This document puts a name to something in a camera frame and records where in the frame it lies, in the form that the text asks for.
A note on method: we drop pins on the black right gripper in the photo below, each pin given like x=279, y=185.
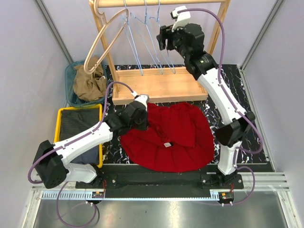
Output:
x=161, y=40

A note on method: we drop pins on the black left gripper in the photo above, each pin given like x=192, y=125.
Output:
x=145, y=125

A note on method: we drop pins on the blue wire hanger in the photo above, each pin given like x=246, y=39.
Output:
x=162, y=56
x=145, y=32
x=130, y=38

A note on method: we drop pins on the red skirt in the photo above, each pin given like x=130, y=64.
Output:
x=178, y=139

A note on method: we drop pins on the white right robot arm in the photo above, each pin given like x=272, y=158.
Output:
x=237, y=121

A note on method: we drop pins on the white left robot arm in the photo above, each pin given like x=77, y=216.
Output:
x=53, y=162

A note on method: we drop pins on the yellow plastic bin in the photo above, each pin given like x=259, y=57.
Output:
x=58, y=128

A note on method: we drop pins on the wooden clothes rack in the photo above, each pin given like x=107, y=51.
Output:
x=168, y=87

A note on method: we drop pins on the tan garment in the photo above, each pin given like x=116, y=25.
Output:
x=89, y=87

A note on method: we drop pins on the teal plastic basket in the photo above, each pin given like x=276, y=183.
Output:
x=72, y=99

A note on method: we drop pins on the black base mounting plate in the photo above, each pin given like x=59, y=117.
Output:
x=118, y=176

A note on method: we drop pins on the black marble pattern mat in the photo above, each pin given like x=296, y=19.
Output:
x=113, y=153

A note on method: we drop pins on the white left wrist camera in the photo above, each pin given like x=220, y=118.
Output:
x=142, y=98

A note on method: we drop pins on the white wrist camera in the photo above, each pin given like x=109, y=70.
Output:
x=181, y=19
x=142, y=98

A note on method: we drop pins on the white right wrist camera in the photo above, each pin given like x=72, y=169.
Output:
x=181, y=19

